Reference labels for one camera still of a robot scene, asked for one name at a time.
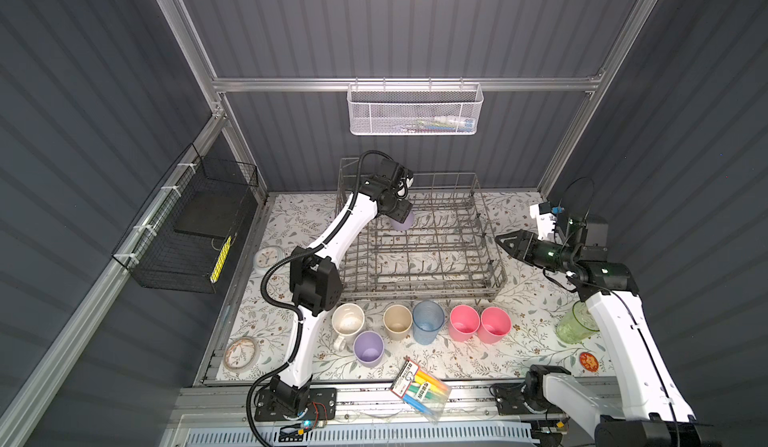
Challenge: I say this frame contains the yellow marker pen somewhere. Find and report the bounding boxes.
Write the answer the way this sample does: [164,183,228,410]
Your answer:
[209,236,233,284]

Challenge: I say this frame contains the left black cable conduit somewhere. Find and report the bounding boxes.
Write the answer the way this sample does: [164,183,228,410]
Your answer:
[245,149,397,447]

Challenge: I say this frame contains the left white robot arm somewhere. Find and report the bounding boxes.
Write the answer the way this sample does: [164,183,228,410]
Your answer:
[260,150,413,416]

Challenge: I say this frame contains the white wire wall basket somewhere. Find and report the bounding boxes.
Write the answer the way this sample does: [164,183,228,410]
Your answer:
[346,82,484,136]

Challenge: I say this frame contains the floral table mat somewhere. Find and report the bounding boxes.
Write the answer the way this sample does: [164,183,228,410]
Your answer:
[208,192,613,384]

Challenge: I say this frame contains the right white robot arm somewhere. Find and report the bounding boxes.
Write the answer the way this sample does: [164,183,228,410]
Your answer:
[495,230,721,446]

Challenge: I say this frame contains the pink cup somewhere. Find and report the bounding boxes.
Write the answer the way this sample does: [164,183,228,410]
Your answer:
[477,306,512,344]
[448,305,481,342]

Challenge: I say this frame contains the white ceramic mug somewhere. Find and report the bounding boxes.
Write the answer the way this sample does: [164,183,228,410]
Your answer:
[331,303,365,351]

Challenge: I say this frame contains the pens in wall basket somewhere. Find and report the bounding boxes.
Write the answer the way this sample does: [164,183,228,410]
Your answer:
[397,116,476,135]

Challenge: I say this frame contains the black wire side basket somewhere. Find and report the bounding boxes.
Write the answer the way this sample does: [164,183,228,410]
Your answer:
[112,146,266,294]

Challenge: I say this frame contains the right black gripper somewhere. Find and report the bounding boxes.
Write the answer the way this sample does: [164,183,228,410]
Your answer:
[494,229,574,274]

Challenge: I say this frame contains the green translucent cup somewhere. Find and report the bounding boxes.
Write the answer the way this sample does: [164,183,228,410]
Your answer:
[555,301,600,344]

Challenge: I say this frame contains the grey wire dish rack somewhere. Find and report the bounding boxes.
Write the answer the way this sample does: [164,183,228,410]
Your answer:
[339,172,507,302]

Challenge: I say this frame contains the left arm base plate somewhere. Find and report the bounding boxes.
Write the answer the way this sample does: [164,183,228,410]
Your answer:
[252,387,338,422]

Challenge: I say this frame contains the blue translucent cup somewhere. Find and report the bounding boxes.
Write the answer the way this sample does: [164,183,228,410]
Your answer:
[412,300,445,345]

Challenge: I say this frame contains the highlighter marker pack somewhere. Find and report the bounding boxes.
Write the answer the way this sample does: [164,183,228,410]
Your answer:
[389,357,452,423]

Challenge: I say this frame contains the lilac cup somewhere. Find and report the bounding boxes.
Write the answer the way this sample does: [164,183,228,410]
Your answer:
[390,211,415,231]

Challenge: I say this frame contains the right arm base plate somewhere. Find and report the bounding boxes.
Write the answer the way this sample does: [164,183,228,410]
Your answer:
[489,382,563,416]

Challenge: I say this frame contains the red round sticker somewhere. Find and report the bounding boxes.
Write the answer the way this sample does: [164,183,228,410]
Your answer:
[579,351,600,373]

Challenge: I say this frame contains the tape roll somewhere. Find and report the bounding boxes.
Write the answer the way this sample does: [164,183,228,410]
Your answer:
[223,336,260,372]

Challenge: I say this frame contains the purple cup front row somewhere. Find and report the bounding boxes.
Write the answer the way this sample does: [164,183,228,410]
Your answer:
[353,331,385,368]

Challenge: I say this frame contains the beige cup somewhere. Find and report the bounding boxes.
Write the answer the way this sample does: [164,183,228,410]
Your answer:
[383,304,413,341]

